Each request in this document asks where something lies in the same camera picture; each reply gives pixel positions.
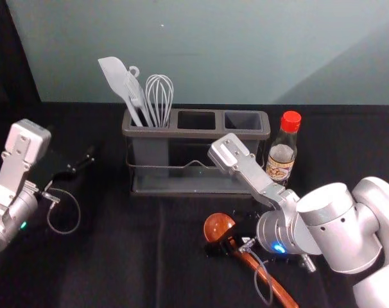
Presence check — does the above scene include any dark grey utensil holder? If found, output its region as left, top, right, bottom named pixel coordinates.
left=121, top=108, right=272, bottom=197

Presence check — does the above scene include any thin dark right gripper cable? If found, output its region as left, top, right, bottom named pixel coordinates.
left=239, top=237, right=275, bottom=306

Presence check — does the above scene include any grey silicone spatula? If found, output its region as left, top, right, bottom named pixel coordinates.
left=98, top=56, right=144, bottom=128

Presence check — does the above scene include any thin dark gripper cable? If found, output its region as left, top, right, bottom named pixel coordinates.
left=239, top=237, right=275, bottom=306
left=40, top=187, right=82, bottom=234

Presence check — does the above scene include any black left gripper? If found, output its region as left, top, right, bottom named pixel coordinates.
left=30, top=145, right=96, bottom=191

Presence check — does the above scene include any black table cloth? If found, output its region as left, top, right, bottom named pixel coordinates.
left=0, top=101, right=389, bottom=308

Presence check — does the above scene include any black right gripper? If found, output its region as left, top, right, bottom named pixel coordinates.
left=204, top=209, right=262, bottom=259

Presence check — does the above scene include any brown wooden ladle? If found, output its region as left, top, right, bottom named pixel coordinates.
left=203, top=212, right=300, bottom=308

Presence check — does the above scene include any grey slotted turner with ring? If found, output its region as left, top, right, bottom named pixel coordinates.
left=123, top=65, right=153, bottom=126

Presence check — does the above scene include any grey whisk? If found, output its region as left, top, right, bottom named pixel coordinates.
left=144, top=74, right=175, bottom=128

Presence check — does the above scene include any thin dark left gripper cable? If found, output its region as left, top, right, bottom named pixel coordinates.
left=40, top=187, right=82, bottom=234

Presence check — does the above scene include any sauce bottle with red cap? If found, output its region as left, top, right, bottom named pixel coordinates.
left=265, top=110, right=302, bottom=187

